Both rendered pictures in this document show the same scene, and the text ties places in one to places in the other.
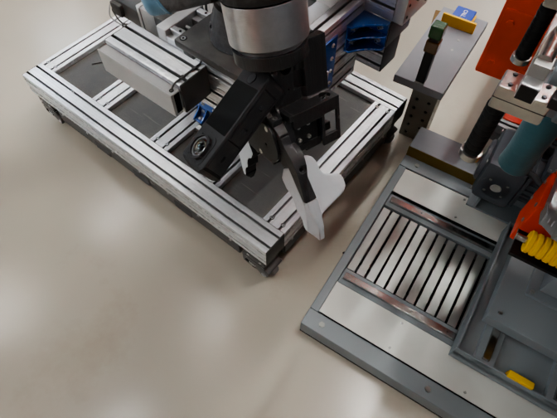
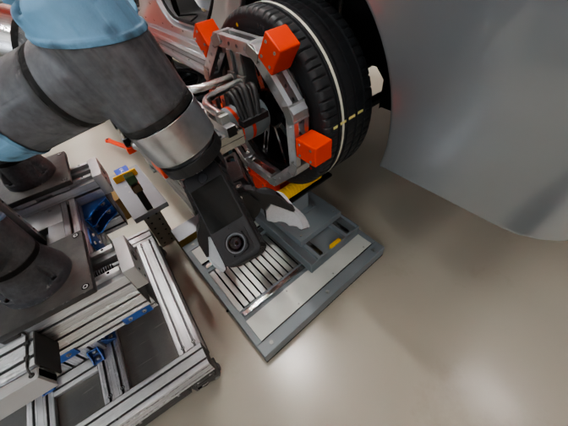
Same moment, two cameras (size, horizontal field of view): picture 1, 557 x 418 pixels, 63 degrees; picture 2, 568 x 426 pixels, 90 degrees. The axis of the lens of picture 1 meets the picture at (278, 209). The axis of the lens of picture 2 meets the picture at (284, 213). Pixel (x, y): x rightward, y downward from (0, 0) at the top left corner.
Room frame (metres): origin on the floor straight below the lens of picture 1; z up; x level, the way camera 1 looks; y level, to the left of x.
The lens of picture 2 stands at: (0.16, 0.22, 1.38)
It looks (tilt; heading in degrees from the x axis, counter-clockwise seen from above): 47 degrees down; 292
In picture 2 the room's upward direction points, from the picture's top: 7 degrees counter-clockwise
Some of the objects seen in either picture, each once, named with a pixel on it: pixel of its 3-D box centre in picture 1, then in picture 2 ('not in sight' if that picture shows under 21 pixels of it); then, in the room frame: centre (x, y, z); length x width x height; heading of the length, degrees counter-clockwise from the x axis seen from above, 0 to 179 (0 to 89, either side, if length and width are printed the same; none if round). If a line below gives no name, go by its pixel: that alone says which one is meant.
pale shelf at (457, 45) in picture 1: (442, 50); (136, 191); (1.30, -0.57, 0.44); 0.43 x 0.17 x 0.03; 147
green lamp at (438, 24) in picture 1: (438, 30); (130, 178); (1.14, -0.46, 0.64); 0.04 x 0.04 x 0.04; 57
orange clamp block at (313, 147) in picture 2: not in sight; (313, 148); (0.34, -0.52, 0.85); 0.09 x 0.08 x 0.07; 147
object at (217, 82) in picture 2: not in sight; (198, 70); (0.76, -0.63, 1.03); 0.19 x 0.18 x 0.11; 57
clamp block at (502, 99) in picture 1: (523, 96); (227, 138); (0.58, -0.42, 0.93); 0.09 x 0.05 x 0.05; 57
